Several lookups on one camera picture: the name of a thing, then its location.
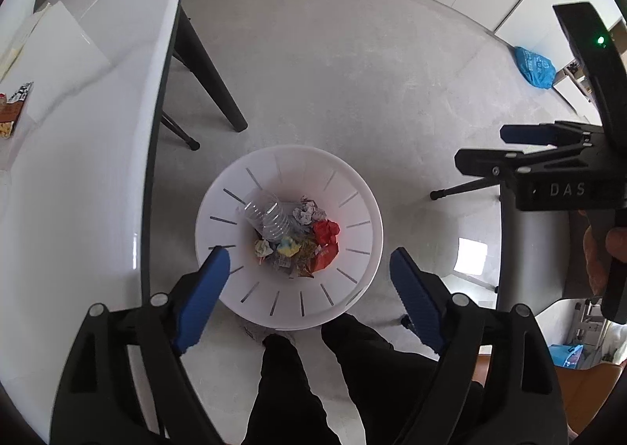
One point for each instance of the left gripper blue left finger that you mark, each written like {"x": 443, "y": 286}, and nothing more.
{"x": 195, "y": 296}

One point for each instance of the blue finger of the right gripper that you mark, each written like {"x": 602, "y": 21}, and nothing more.
{"x": 544, "y": 134}
{"x": 485, "y": 162}

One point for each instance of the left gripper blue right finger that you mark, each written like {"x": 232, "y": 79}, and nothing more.
{"x": 423, "y": 310}

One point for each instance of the white trash basket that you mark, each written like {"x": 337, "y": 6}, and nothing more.
{"x": 303, "y": 231}

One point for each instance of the person's right hand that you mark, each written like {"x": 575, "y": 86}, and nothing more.
{"x": 615, "y": 245}

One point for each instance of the blue plastic bag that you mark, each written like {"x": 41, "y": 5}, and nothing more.
{"x": 536, "y": 69}

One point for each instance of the person's black trouser legs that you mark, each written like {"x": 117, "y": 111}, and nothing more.
{"x": 387, "y": 387}

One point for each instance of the red plastic wrapper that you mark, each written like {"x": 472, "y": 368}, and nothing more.
{"x": 324, "y": 257}

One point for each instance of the yellow green crumpled wrapper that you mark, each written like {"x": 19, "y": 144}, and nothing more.
{"x": 285, "y": 247}

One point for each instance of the red crumpled paper flower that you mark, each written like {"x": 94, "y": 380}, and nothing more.
{"x": 326, "y": 232}

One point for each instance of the grey crumpled paper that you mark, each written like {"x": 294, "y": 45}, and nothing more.
{"x": 307, "y": 212}

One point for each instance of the nut snack packet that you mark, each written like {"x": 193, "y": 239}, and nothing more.
{"x": 11, "y": 108}

